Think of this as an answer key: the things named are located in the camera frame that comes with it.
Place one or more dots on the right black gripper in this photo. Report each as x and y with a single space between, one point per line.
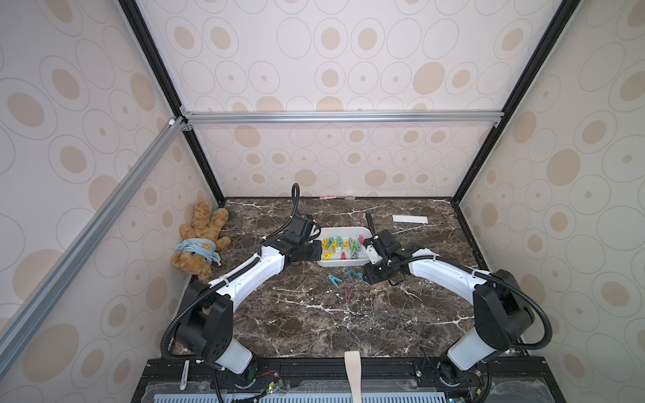
376 272

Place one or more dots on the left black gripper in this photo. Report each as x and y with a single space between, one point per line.
317 245

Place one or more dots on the dark teal clothespin top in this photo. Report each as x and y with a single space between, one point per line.
351 273

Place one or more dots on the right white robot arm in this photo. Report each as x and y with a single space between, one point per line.
501 313

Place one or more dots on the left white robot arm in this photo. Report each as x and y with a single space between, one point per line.
203 328

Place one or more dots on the white plastic storage box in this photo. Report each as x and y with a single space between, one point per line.
353 258

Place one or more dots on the white paper strip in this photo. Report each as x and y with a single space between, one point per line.
410 219

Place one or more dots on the brown teddy bear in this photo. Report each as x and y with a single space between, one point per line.
201 244

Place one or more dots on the silver aluminium rail back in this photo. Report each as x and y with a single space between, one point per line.
346 117

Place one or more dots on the silver aluminium rail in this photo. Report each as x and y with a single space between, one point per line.
346 117
20 330

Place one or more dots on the silver aluminium rail left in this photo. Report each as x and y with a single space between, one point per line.
20 330

